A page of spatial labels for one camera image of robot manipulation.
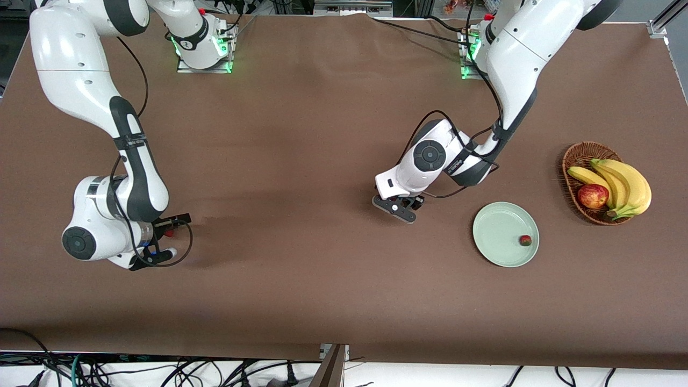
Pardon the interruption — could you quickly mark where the yellow banana bunch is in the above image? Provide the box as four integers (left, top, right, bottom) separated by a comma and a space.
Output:
568, 159, 653, 221

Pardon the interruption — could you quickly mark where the grey metal rail box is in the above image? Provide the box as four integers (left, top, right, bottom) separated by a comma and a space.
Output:
313, 0, 393, 16

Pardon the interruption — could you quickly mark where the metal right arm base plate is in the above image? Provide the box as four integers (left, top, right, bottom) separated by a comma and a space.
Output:
176, 24, 234, 74

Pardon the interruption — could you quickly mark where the brown table cover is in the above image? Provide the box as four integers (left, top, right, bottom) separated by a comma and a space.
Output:
0, 11, 688, 371

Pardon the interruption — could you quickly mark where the long black base cable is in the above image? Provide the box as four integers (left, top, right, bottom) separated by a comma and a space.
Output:
370, 18, 475, 48

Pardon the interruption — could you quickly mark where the black looping floor cable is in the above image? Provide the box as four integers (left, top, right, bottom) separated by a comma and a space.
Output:
0, 327, 55, 377

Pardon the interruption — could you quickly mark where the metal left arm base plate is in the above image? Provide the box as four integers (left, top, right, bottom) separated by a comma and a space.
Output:
460, 30, 485, 81

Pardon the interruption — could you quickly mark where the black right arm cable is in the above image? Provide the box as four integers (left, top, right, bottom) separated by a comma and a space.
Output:
107, 37, 194, 268

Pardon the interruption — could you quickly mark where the red apple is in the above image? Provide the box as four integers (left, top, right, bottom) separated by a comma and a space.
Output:
577, 184, 610, 210

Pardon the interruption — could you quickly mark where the pale green round plate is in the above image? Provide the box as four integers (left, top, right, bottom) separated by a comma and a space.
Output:
472, 202, 540, 268

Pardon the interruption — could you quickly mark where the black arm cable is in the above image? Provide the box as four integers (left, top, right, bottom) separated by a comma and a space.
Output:
397, 0, 509, 200
107, 37, 194, 268

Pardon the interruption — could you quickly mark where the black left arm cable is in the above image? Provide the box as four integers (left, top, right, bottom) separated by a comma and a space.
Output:
397, 0, 509, 200

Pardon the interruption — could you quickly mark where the grey base cable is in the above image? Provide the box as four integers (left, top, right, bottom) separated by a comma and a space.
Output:
230, 15, 258, 45

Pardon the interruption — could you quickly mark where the brown wicker basket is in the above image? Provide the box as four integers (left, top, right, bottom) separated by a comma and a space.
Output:
562, 141, 640, 226

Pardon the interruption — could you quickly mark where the aluminium frame corner profile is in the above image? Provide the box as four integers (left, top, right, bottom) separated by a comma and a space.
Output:
647, 0, 688, 39

